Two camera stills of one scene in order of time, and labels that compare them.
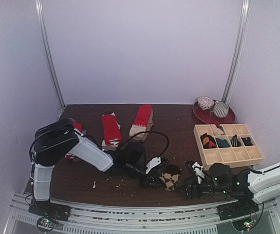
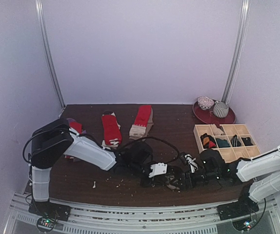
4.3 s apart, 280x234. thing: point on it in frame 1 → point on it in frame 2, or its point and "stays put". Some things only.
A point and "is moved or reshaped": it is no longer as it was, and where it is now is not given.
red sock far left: (78, 126) stays put
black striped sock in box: (234, 142) stays put
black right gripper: (193, 185) → (189, 180)
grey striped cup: (221, 109) stays put
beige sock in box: (216, 131) stays put
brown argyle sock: (170, 177) is moved or reshaped
